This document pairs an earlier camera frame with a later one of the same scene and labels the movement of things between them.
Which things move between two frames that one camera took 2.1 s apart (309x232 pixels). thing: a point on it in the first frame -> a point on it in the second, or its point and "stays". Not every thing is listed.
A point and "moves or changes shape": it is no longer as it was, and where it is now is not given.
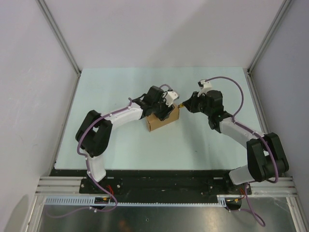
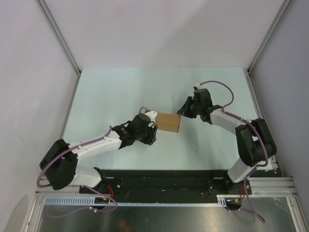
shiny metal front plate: [262, 214] stays
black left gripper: [165, 113] -> [151, 137]
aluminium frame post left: [62, 41] stays
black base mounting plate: [157, 182] stays
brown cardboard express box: [154, 123] moves or changes shape
